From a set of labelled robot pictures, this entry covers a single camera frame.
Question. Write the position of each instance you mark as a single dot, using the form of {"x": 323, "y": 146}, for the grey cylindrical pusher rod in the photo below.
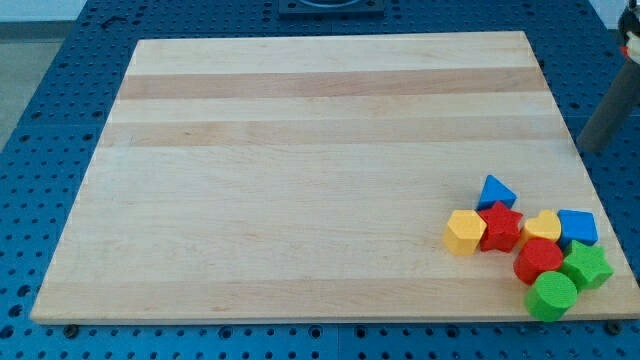
{"x": 613, "y": 111}

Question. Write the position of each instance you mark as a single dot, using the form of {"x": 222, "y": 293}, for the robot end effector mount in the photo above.
{"x": 628, "y": 29}

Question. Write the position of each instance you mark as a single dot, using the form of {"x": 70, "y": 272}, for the green star block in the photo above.
{"x": 586, "y": 266}

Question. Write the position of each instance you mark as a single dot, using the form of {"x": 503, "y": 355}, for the red cylinder block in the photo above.
{"x": 537, "y": 256}

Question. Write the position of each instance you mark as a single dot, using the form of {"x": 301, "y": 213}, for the red star block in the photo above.
{"x": 502, "y": 228}

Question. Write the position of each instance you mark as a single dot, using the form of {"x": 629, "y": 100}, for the blue cube block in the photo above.
{"x": 577, "y": 226}

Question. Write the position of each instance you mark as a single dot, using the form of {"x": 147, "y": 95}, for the yellow heart block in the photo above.
{"x": 546, "y": 225}

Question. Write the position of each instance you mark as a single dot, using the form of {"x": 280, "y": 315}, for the blue triangle block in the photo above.
{"x": 494, "y": 190}

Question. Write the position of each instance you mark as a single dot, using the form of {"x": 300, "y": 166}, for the yellow hexagon block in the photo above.
{"x": 463, "y": 232}

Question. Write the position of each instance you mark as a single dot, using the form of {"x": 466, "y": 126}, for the green cylinder block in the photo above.
{"x": 551, "y": 296}

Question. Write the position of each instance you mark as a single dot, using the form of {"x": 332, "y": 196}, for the wooden board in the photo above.
{"x": 310, "y": 180}

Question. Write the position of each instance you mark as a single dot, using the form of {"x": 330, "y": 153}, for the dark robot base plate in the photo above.
{"x": 298, "y": 8}

